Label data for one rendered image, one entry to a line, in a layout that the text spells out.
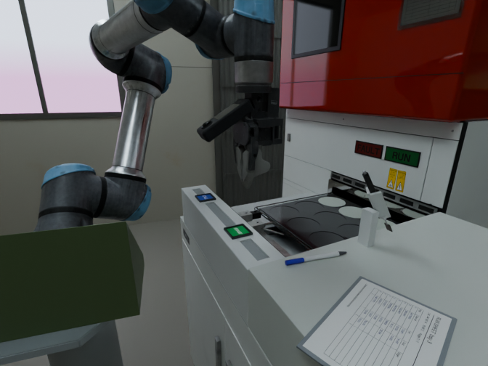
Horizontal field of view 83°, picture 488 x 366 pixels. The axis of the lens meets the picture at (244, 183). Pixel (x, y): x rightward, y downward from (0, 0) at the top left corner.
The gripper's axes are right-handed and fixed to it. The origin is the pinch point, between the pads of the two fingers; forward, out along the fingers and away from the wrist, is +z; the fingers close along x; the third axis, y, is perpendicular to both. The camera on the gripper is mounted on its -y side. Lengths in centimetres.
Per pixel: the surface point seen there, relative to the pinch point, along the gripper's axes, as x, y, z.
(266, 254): -6.8, 2.2, 14.7
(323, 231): 4.5, 28.7, 20.7
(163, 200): 225, 16, 87
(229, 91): 209, 85, -21
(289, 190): 64, 59, 32
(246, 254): -4.9, -1.8, 14.6
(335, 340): -30.4, -0.8, 13.8
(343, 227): 3.8, 35.8, 20.7
